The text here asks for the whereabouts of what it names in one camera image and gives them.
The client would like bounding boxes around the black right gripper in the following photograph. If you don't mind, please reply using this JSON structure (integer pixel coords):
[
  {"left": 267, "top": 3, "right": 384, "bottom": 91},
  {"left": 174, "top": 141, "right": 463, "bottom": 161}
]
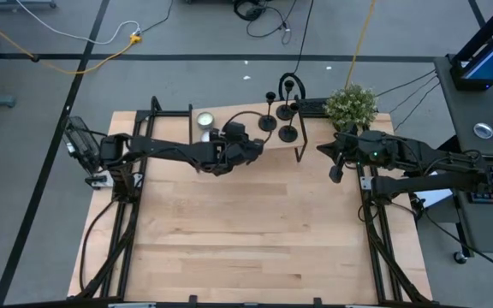
[{"left": 316, "top": 131, "right": 370, "bottom": 170}]

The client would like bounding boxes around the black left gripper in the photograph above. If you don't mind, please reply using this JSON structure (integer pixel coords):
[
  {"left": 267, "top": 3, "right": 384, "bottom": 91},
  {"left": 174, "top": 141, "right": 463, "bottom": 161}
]
[{"left": 207, "top": 135, "right": 267, "bottom": 176}]

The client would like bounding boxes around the black candlestick holder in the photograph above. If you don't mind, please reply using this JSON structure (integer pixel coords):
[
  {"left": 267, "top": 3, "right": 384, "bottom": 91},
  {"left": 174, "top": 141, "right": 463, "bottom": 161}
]
[
  {"left": 275, "top": 79, "right": 298, "bottom": 122},
  {"left": 258, "top": 91, "right": 278, "bottom": 133},
  {"left": 278, "top": 101, "right": 301, "bottom": 144}
]

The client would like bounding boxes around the artificial potted green plant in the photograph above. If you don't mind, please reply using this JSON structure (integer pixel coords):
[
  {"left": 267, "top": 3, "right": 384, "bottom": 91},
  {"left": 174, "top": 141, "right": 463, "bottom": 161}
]
[{"left": 324, "top": 83, "right": 379, "bottom": 133}]

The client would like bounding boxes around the white paper sheet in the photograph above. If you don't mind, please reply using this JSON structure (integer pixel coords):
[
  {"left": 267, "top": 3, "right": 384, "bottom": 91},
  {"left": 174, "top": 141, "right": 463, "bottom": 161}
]
[{"left": 415, "top": 187, "right": 454, "bottom": 209}]

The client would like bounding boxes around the grey side desk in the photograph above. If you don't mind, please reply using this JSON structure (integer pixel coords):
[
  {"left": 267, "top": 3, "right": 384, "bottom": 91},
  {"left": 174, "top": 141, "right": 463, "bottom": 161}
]
[{"left": 433, "top": 55, "right": 493, "bottom": 254}]

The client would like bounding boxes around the round silver tin lid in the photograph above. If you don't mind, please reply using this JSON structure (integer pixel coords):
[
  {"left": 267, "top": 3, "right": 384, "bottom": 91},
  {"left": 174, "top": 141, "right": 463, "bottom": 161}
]
[{"left": 472, "top": 122, "right": 493, "bottom": 140}]

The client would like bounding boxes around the black mesh box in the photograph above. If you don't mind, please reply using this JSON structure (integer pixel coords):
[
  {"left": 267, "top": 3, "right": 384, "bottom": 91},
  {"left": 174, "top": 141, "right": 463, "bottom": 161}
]
[{"left": 62, "top": 115, "right": 102, "bottom": 175}]

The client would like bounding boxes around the grey cart base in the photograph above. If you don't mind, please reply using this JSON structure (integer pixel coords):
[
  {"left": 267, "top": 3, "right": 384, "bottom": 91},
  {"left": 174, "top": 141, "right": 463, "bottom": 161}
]
[{"left": 0, "top": 0, "right": 57, "bottom": 10}]

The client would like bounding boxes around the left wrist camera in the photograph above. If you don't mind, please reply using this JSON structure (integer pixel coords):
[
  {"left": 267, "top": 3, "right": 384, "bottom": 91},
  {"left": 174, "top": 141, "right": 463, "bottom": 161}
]
[{"left": 222, "top": 121, "right": 247, "bottom": 140}]

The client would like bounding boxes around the wooden riser shelf black frame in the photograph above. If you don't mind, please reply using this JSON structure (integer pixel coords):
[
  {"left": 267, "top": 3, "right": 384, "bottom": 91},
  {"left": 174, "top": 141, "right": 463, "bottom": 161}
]
[{"left": 188, "top": 98, "right": 310, "bottom": 175}]

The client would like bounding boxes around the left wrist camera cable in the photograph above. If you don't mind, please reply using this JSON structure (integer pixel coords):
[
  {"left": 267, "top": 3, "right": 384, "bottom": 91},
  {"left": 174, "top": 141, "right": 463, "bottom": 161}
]
[{"left": 222, "top": 110, "right": 273, "bottom": 145}]

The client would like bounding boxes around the black aluminium table frame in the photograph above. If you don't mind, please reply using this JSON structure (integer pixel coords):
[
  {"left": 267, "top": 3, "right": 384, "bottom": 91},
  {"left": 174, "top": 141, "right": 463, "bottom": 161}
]
[{"left": 68, "top": 96, "right": 434, "bottom": 308}]

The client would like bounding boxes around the thin black cable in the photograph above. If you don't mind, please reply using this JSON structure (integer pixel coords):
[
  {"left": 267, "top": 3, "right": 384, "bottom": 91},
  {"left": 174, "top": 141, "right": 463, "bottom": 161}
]
[
  {"left": 377, "top": 70, "right": 438, "bottom": 98},
  {"left": 389, "top": 76, "right": 438, "bottom": 115},
  {"left": 394, "top": 83, "right": 440, "bottom": 132}
]

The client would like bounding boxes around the yellow hanging cable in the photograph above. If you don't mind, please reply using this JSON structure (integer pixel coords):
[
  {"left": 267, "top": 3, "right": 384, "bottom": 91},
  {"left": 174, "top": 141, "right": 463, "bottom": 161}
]
[{"left": 343, "top": 0, "right": 378, "bottom": 89}]

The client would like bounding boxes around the black hanging cable with loop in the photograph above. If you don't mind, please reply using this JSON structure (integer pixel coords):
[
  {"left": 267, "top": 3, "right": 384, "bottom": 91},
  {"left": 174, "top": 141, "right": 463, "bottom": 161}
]
[{"left": 277, "top": 0, "right": 316, "bottom": 103}]

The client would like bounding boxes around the black floor cable bundle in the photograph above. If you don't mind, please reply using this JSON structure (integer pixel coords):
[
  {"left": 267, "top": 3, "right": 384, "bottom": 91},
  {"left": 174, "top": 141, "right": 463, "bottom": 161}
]
[{"left": 232, "top": 0, "right": 294, "bottom": 46}]

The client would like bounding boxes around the yellow floor extension cable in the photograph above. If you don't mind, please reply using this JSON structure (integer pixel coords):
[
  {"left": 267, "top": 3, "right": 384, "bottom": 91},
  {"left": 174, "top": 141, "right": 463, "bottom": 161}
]
[{"left": 0, "top": 6, "right": 143, "bottom": 76}]

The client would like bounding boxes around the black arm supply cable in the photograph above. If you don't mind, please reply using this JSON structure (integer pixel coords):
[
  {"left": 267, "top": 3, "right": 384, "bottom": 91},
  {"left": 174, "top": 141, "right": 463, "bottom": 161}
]
[{"left": 78, "top": 200, "right": 117, "bottom": 292}]

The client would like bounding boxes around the thick black floor cable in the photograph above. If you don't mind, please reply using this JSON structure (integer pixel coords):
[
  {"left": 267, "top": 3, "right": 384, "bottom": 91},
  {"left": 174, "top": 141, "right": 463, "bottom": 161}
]
[{"left": 421, "top": 209, "right": 493, "bottom": 279}]

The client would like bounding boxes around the white floor cable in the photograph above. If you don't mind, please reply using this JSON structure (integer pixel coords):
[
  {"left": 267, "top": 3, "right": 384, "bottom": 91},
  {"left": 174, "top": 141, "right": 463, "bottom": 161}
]
[{"left": 14, "top": 0, "right": 141, "bottom": 45}]

